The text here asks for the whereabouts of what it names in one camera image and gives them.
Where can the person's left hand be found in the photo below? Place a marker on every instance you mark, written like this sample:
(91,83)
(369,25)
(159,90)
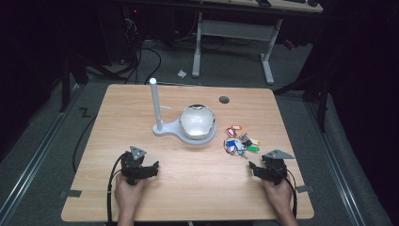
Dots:
(128,195)

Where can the crumpled white paper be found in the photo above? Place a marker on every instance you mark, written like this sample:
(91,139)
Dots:
(181,73)

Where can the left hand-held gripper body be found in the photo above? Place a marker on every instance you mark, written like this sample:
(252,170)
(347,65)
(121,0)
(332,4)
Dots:
(133,163)

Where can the wooden table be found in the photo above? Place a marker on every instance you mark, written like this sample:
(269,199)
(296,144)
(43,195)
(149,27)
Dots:
(194,188)

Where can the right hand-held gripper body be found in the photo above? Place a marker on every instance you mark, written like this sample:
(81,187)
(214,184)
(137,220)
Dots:
(276,166)

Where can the person's right hand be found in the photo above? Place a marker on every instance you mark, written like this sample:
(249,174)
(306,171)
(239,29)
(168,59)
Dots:
(278,196)

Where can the grey tape piece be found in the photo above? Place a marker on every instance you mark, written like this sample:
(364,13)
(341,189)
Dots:
(72,193)
(305,189)

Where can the bunch of keys with coloured tags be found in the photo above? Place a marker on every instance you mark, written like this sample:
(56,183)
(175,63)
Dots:
(241,142)

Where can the black metal stand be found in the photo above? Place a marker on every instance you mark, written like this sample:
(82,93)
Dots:
(67,81)

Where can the metal floor rail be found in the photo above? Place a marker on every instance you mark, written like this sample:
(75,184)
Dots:
(33,157)
(335,163)

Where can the shiny silver bowl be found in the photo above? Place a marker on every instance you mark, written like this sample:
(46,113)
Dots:
(197,121)

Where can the white metal desk frame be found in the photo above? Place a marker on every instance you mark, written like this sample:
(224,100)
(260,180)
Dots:
(233,31)

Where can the white stand with pole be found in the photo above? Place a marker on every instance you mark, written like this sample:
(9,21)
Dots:
(163,127)

